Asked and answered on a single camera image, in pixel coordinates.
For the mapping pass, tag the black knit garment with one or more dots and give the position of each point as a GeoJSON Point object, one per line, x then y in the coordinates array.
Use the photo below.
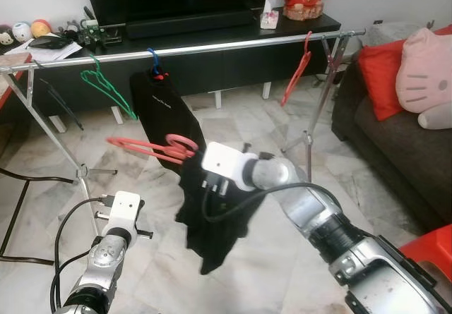
{"type": "Point", "coordinates": [219, 236]}

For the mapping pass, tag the blue plastic hanger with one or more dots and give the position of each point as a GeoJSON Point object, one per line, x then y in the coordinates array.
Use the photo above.
{"type": "Point", "coordinates": [155, 65]}

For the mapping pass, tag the red plastic hanger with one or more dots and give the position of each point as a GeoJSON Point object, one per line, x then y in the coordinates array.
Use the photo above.
{"type": "Point", "coordinates": [296, 74]}

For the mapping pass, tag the black t-shirt with print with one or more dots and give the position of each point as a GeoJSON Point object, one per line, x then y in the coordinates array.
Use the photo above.
{"type": "Point", "coordinates": [162, 109]}

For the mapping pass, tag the black tv console cabinet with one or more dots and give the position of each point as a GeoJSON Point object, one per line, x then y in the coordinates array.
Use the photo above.
{"type": "Point", "coordinates": [247, 56]}

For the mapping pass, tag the red plastic stool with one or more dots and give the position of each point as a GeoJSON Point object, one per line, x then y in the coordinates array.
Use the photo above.
{"type": "Point", "coordinates": [431, 250]}

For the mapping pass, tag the silver metal clothes rack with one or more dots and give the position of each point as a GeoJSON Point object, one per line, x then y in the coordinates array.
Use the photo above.
{"type": "Point", "coordinates": [212, 46]}

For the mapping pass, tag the white pink tissue box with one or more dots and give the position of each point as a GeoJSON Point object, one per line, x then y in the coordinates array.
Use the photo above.
{"type": "Point", "coordinates": [269, 20]}

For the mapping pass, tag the dark brown fabric sofa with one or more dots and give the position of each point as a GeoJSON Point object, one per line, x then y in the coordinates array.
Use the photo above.
{"type": "Point", "coordinates": [392, 155]}

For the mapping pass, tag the red cushion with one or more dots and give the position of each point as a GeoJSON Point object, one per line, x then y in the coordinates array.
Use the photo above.
{"type": "Point", "coordinates": [381, 77]}

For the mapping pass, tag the table with red edge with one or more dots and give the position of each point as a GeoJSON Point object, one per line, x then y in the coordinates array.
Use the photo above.
{"type": "Point", "coordinates": [10, 81]}

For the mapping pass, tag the white paper sheets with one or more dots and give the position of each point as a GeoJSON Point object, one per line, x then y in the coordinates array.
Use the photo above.
{"type": "Point", "coordinates": [32, 54]}

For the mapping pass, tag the black flat pouch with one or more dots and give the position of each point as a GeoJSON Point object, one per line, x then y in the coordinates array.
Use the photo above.
{"type": "Point", "coordinates": [47, 41]}

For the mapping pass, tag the pink cat face cushion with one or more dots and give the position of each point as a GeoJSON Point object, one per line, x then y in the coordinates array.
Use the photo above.
{"type": "Point", "coordinates": [424, 70]}

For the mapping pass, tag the orange round plush toy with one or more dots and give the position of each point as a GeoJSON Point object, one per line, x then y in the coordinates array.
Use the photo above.
{"type": "Point", "coordinates": [42, 29]}

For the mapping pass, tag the side table with lace cloth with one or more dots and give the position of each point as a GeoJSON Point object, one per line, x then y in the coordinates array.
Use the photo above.
{"type": "Point", "coordinates": [392, 32]}

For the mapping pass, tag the white round plush toy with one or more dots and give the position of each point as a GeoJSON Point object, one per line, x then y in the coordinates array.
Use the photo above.
{"type": "Point", "coordinates": [22, 32]}

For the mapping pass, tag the brown round plush toy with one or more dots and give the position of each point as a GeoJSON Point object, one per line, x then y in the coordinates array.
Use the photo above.
{"type": "Point", "coordinates": [7, 35]}

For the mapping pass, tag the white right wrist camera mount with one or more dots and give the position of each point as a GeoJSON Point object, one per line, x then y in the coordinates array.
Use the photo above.
{"type": "Point", "coordinates": [229, 166]}

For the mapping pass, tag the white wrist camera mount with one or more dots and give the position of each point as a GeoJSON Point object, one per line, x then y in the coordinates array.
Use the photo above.
{"type": "Point", "coordinates": [229, 166]}
{"type": "Point", "coordinates": [123, 212]}

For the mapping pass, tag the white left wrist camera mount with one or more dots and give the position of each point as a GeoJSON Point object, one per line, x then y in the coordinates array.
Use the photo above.
{"type": "Point", "coordinates": [123, 212]}

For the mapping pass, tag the black wall socket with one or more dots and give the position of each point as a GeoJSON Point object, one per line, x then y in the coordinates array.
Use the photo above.
{"type": "Point", "coordinates": [376, 23]}

